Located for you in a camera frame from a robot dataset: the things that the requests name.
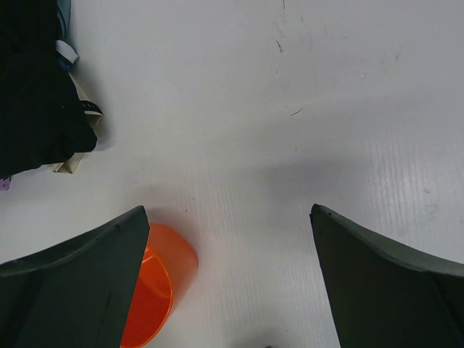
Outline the orange plastic cup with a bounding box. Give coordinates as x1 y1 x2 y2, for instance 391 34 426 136
120 223 199 347

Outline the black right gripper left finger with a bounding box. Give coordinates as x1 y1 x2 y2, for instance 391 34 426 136
1 206 149 347

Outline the black cloth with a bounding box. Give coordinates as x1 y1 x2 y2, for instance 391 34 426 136
1 1 74 178

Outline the blue white patterned cloth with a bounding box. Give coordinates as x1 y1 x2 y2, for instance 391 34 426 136
55 0 79 72

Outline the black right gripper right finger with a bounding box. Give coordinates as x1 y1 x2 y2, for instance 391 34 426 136
310 204 463 347

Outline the cream canvas cloth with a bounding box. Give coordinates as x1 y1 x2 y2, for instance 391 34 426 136
51 72 104 174

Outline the lilac purple shirt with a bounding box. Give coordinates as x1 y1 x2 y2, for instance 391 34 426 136
0 177 12 191

